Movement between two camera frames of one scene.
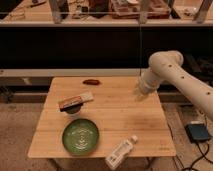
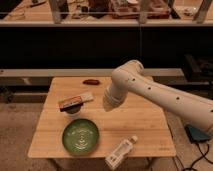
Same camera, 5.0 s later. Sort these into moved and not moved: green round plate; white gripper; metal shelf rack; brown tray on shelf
Moved: white gripper
Not moved: metal shelf rack; green round plate; brown tray on shelf
